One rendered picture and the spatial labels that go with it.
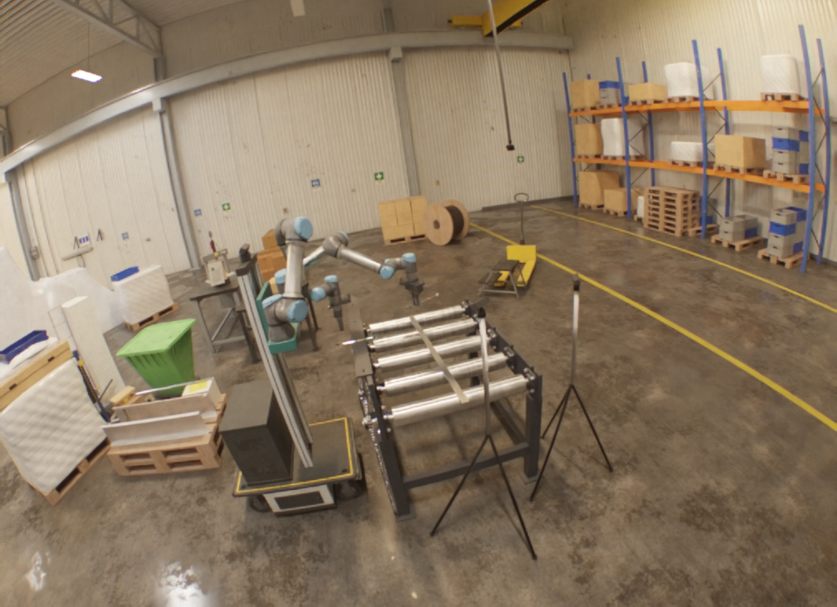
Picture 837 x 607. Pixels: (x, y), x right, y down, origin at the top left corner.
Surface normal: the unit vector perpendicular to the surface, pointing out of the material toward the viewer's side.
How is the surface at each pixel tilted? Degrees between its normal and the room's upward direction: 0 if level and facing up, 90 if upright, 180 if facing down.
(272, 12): 90
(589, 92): 90
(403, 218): 90
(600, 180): 90
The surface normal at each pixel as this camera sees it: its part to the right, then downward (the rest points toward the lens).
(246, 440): 0.22, 0.32
